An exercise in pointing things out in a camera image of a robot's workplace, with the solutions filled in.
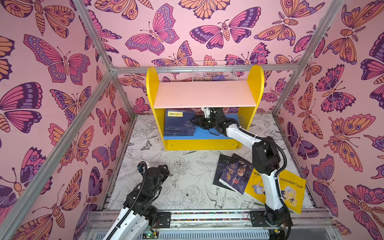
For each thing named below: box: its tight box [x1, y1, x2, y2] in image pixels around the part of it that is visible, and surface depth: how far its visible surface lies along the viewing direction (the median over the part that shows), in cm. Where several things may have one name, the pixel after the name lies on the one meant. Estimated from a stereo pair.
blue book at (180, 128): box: [164, 126, 196, 131], surface depth 89 cm
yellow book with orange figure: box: [244, 168, 266, 204], surface depth 83 cm
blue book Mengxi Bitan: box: [164, 130, 196, 134], surface depth 89 cm
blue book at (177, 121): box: [164, 109, 195, 133], surface depth 91 cm
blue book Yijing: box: [164, 132, 195, 136], surface depth 91 cm
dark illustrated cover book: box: [218, 153, 254, 195], surface depth 87 cm
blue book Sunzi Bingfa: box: [164, 134, 194, 137], surface depth 91 cm
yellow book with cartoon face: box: [279, 169, 307, 216], surface depth 83 cm
